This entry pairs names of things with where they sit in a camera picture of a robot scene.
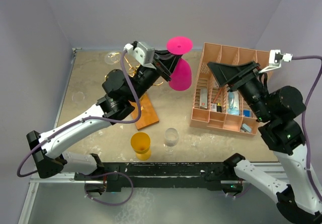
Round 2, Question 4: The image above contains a magenta plastic goblet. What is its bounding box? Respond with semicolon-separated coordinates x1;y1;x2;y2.
166;36;193;91

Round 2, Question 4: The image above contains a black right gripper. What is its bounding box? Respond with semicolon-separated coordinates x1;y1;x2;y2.
206;59;271;120

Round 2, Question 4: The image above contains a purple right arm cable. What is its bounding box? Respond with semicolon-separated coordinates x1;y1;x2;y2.
225;55;322;202

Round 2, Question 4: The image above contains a yellow plastic goblet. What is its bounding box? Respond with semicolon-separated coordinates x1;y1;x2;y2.
130;132;151;161

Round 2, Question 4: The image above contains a clear wine glass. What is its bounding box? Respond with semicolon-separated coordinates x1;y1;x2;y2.
164;128;179;154
104;51;121;65

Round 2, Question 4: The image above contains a clear wine glass front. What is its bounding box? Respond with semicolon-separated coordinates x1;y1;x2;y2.
164;128;179;154

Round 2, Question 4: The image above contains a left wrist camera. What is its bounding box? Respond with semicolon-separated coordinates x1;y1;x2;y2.
124;41;156;69

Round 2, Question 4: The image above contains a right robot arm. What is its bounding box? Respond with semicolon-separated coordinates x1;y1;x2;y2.
208;61;321;223

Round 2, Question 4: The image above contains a wooden rack base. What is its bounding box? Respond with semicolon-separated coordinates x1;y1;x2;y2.
135;93;159;130

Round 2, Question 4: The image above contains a gold wire glass rack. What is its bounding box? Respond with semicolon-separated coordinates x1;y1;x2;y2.
108;52;164;88

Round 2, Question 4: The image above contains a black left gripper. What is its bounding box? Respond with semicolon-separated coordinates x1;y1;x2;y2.
127;48;183;103

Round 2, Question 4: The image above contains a peach plastic file organizer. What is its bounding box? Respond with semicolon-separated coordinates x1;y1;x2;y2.
190;42;277;136

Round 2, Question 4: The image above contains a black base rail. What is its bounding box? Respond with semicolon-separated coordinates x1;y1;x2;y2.
74;162;244;194

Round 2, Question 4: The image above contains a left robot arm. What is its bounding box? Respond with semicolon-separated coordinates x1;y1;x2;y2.
27;50;182;180

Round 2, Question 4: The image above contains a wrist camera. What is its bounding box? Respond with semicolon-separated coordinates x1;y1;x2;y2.
259;49;293;73
124;41;156;69

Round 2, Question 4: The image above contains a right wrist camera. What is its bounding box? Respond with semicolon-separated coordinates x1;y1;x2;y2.
259;49;293;73

